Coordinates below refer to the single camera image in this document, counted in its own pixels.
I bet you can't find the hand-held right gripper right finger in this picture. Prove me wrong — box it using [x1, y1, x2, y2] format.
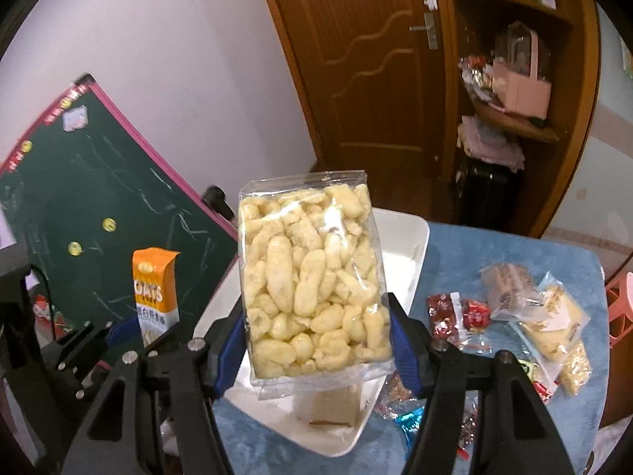
[383, 293, 587, 475]

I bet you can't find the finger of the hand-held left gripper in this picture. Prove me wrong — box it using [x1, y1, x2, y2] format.
[44, 313, 145, 399]

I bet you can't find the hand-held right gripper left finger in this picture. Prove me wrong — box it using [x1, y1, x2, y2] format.
[59, 302, 248, 475]

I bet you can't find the orange oat snack packet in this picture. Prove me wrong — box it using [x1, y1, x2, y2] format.
[132, 248, 180, 350]

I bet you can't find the white plastic bin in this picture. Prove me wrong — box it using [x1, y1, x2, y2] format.
[193, 208, 430, 457]

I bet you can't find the clear bag of puffed snacks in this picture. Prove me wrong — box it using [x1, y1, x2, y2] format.
[237, 171, 396, 401]

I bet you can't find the large yellow crumbly snack bag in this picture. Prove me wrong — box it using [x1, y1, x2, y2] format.
[509, 271, 593, 397]

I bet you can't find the clear nut snack packet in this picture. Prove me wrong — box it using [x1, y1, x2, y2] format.
[376, 371, 421, 414]

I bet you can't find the dark red date packet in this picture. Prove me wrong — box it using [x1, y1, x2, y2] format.
[428, 293, 463, 344]

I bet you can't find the blue foil candy wrapper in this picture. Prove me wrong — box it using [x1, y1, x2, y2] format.
[393, 406, 426, 448]

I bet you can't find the clear red candy wrapper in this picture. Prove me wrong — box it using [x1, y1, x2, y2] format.
[457, 329, 493, 354]

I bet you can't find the brown block snack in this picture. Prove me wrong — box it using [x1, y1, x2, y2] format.
[307, 386, 363, 429]

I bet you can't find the red foil candy wrapper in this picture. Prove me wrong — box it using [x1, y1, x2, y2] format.
[455, 401, 480, 456]

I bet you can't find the clear brown cookie packet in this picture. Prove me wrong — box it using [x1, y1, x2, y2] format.
[479, 263, 540, 322]

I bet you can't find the red white snack packet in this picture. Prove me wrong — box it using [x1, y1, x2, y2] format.
[519, 361, 559, 404]

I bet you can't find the blue tablecloth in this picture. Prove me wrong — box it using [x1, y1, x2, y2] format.
[210, 220, 609, 475]

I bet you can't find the black chalkboard knob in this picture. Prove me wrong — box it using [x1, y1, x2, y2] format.
[202, 186, 235, 221]

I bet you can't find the black suitcase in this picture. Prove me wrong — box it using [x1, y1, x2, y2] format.
[455, 151, 520, 231]

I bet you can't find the white paper note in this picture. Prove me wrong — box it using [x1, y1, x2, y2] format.
[62, 106, 90, 132]

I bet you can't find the pink plastic stool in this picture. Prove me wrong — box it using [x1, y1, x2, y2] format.
[604, 272, 633, 352]

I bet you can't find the white patterned cloth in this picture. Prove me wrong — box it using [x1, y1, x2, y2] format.
[584, 418, 633, 475]

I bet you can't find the pink folded cloth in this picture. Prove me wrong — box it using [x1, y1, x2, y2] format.
[457, 115, 526, 171]

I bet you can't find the pile of shiny candy wrappers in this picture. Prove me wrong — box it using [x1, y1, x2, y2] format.
[459, 54, 505, 110]

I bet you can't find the pink gift basket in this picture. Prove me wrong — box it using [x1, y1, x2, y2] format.
[492, 22, 553, 120]

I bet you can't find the wooden corner shelf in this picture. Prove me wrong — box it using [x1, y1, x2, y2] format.
[430, 0, 601, 238]

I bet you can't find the brown wooden door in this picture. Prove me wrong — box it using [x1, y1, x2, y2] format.
[252, 0, 458, 219]

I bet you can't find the green chalkboard with pink frame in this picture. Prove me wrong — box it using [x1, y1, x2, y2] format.
[0, 73, 241, 352]

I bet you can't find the metal door handle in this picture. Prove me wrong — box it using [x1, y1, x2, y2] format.
[409, 12, 440, 50]

